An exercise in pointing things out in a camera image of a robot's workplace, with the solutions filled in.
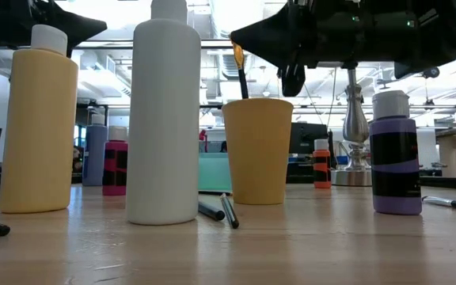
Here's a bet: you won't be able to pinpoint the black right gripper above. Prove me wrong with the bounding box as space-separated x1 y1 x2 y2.
230 0 395 98

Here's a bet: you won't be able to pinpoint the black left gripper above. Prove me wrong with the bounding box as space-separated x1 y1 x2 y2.
0 0 108 46

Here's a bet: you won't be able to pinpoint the paintbrushes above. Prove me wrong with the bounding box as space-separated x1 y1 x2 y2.
230 39 250 101

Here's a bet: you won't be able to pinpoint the large yellow paint bottle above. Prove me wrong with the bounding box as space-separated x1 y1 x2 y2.
0 24 79 215

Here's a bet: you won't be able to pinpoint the large white paint bottle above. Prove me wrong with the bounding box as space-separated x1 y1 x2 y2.
126 0 203 226

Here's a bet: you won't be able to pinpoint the periwinkle paint bottle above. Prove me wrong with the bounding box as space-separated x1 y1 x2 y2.
82 113 109 188

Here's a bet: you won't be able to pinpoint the small magenta paint bottle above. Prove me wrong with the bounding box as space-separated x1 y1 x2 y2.
101 125 129 197

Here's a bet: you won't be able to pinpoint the small orange paint bottle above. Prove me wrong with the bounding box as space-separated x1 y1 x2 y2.
313 138 333 190

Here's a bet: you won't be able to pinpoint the small purple paint bottle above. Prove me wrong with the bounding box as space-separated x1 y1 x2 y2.
369 89 424 217

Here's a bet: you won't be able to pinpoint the black monitor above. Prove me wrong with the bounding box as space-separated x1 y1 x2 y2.
289 122 329 184

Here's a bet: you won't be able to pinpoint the silver lamp with white shade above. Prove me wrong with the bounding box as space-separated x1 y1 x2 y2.
330 65 373 187

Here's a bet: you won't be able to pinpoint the yellow plastic cup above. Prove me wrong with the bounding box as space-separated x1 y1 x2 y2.
222 97 295 206

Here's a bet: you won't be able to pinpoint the teal plastic bin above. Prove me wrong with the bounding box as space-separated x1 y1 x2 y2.
198 153 233 195

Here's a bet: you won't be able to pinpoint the thin black paintbrush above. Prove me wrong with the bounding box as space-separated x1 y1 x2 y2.
219 192 240 230

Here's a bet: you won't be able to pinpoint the black aluminium table frame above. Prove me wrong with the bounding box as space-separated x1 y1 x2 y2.
0 173 456 192

